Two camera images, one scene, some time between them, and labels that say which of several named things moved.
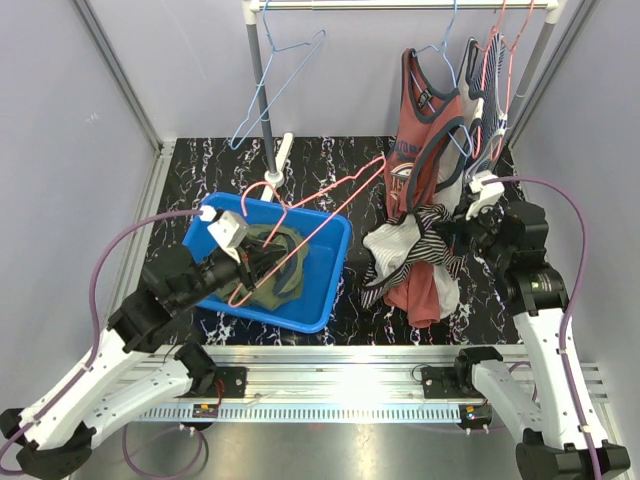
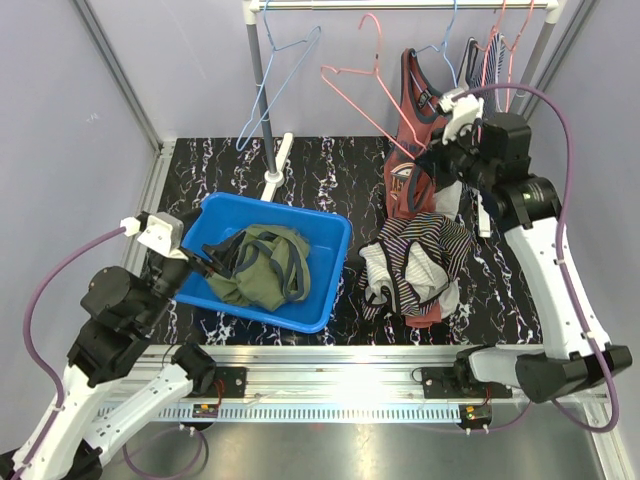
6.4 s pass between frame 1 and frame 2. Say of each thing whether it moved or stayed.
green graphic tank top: stayed
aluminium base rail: stayed
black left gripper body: moved
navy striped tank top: stayed
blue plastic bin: stayed
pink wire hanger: moved
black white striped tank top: moved
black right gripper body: moved
